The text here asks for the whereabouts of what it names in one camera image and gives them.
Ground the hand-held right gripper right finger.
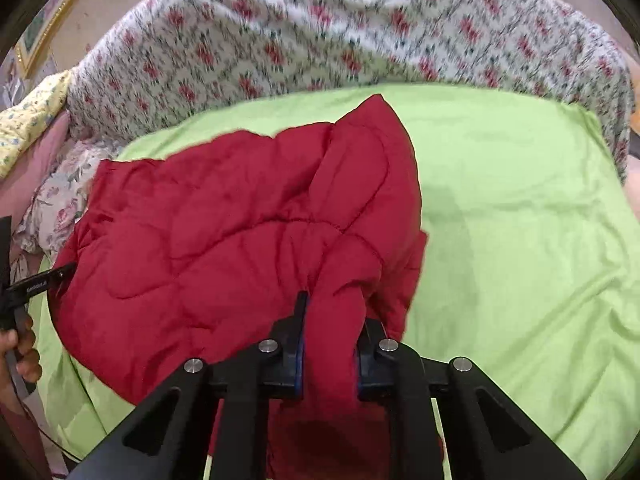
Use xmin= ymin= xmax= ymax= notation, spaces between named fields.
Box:
xmin=353 ymin=317 xmax=587 ymax=480

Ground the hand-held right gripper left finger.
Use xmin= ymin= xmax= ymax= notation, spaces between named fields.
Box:
xmin=67 ymin=290 xmax=310 ymax=480

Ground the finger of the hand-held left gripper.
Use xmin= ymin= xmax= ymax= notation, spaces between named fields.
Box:
xmin=51 ymin=263 xmax=79 ymax=285

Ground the red quilted jacket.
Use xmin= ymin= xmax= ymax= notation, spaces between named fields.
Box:
xmin=47 ymin=94 xmax=445 ymax=480

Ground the person's left hand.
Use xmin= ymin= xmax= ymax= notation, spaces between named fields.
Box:
xmin=0 ymin=312 xmax=44 ymax=413

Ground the large flower print cloth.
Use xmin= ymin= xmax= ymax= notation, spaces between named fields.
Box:
xmin=10 ymin=139 xmax=127 ymax=272

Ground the pink blanket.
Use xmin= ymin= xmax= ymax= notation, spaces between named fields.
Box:
xmin=0 ymin=110 xmax=71 ymax=251

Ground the yellow floral pillow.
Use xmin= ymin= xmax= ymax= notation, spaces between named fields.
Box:
xmin=0 ymin=70 xmax=74 ymax=181

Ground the green blanket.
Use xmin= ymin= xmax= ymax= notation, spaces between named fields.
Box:
xmin=30 ymin=82 xmax=640 ymax=480

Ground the rose print floral quilt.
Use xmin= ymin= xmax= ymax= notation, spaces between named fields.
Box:
xmin=65 ymin=0 xmax=636 ymax=186

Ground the black cable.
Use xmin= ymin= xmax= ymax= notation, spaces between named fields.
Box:
xmin=4 ymin=350 xmax=84 ymax=463

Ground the gold picture frame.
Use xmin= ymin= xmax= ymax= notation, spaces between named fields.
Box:
xmin=12 ymin=0 xmax=109 ymax=77

